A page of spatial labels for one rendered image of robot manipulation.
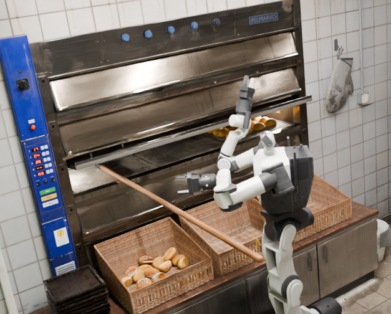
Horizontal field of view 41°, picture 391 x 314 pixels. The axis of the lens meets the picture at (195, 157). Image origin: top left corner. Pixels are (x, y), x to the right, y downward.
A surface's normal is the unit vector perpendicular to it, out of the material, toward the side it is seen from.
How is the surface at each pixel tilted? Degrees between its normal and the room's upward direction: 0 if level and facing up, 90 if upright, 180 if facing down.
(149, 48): 90
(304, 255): 91
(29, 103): 90
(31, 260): 90
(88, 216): 70
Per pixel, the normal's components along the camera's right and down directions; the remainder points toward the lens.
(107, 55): 0.51, 0.22
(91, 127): 0.45, -0.13
